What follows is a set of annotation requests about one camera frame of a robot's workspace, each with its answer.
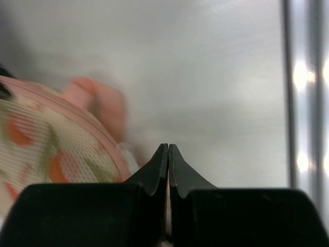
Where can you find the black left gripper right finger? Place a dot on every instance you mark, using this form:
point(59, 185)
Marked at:
point(204, 215)

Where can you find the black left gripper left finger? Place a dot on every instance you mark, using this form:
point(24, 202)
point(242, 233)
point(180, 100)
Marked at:
point(132, 213)

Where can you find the floral mesh bra laundry bag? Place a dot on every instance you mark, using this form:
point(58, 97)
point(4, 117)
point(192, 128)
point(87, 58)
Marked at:
point(74, 136)

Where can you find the aluminium mounting rail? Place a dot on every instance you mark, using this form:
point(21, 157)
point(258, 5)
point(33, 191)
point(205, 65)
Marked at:
point(305, 26)

